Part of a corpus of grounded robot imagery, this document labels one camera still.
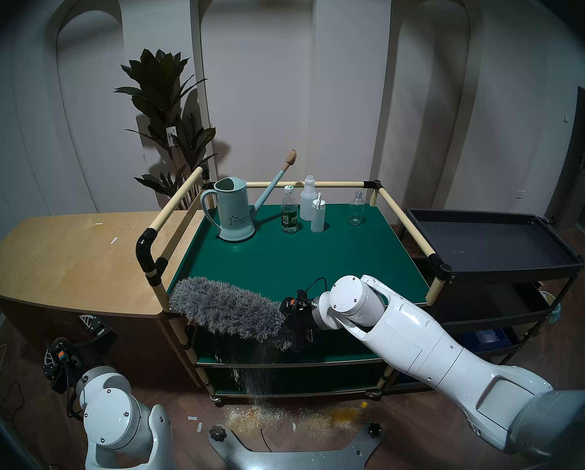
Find clear empty bottle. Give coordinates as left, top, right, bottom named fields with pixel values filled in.
left=347, top=191, right=366, bottom=226

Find teal and white container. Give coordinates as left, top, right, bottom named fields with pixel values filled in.
left=537, top=290, right=563, bottom=325

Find green label water bottle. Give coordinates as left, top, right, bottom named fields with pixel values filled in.
left=281, top=185, right=299, bottom=234

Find grey metal robot base plate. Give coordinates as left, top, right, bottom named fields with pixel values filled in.
left=208, top=423, right=385, bottom=470

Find grey fluffy duster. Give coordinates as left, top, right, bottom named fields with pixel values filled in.
left=169, top=277, right=293, bottom=352

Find thin floor cables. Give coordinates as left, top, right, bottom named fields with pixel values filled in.
left=0, top=327, right=26, bottom=421

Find blue storage bin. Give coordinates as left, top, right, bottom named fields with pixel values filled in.
left=461, top=328, right=511, bottom=352

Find light blue watering can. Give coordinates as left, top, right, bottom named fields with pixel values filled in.
left=200, top=149, right=297, bottom=243

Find white nozzle squeeze bottle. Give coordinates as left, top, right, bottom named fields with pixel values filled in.
left=310, top=193, right=326, bottom=233

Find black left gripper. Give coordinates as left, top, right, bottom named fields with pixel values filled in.
left=42, top=315, right=118, bottom=394

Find black utility cart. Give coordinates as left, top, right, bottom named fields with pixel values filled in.
left=400, top=208, right=585, bottom=394

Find tall dark green plant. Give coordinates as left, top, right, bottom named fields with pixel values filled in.
left=114, top=48, right=218, bottom=210

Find green shelf cart beige rails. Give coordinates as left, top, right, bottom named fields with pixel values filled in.
left=136, top=164, right=453, bottom=403

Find light wooden table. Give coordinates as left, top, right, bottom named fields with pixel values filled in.
left=0, top=211, right=205, bottom=372

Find yellowish floor powder pile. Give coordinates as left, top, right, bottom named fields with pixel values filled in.
left=226, top=403, right=366, bottom=431

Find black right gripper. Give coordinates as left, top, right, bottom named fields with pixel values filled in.
left=279, top=289, right=318, bottom=353

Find white opaque plastic bottle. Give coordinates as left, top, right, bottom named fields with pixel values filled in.
left=300, top=175, right=317, bottom=221

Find dark door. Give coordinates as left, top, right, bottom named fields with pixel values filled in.
left=545, top=78, right=585, bottom=232

